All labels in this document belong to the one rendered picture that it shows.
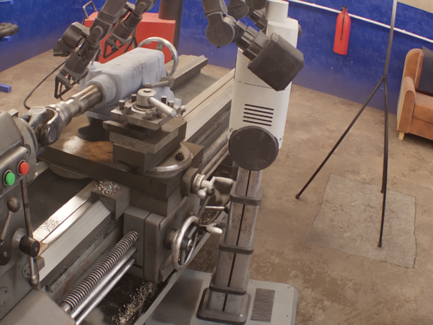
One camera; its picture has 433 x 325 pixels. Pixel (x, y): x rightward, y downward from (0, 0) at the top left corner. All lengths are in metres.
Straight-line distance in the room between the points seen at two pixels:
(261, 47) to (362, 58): 4.34
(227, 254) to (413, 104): 3.36
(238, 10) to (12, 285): 1.21
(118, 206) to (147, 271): 0.29
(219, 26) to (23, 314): 0.94
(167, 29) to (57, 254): 3.39
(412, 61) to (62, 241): 4.46
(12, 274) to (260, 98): 0.92
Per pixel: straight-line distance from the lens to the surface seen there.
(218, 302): 2.11
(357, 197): 3.81
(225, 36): 1.40
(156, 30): 4.67
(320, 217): 3.46
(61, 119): 1.69
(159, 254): 1.83
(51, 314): 1.36
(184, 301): 2.23
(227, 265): 1.99
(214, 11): 1.41
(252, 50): 1.41
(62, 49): 1.58
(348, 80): 5.78
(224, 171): 2.94
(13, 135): 1.15
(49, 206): 1.95
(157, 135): 1.69
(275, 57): 1.40
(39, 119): 1.59
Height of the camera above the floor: 1.77
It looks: 26 degrees down
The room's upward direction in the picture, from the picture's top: 7 degrees clockwise
